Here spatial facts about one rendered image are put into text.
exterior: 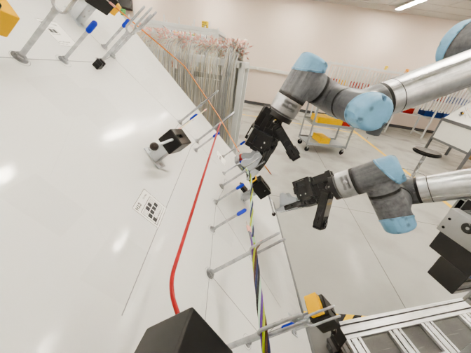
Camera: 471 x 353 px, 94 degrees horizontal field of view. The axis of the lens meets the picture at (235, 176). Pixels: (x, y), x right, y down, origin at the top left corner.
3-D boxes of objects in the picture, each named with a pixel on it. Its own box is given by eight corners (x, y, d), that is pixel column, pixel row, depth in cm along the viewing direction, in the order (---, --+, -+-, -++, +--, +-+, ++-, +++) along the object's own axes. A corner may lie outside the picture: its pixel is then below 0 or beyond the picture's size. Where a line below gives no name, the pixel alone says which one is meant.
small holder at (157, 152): (122, 152, 35) (153, 125, 33) (153, 146, 44) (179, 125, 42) (139, 175, 35) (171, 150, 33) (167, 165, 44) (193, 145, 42)
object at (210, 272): (214, 272, 38) (284, 234, 34) (213, 281, 36) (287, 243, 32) (206, 265, 37) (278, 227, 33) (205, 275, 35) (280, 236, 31)
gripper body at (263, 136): (243, 139, 67) (263, 102, 62) (267, 151, 69) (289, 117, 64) (243, 146, 60) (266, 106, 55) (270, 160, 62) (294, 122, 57)
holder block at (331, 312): (313, 351, 53) (352, 339, 50) (287, 330, 48) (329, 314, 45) (308, 330, 57) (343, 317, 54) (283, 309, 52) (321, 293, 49)
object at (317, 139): (332, 146, 493) (350, 96, 442) (343, 155, 450) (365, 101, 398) (290, 141, 480) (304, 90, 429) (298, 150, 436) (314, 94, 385)
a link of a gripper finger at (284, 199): (272, 197, 76) (296, 188, 70) (276, 213, 74) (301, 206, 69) (267, 197, 73) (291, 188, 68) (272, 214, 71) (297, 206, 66)
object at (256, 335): (207, 351, 28) (307, 312, 24) (206, 369, 26) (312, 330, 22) (197, 345, 27) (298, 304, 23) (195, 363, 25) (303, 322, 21)
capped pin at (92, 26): (69, 66, 36) (102, 28, 33) (59, 61, 34) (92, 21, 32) (66, 59, 36) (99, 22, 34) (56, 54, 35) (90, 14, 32)
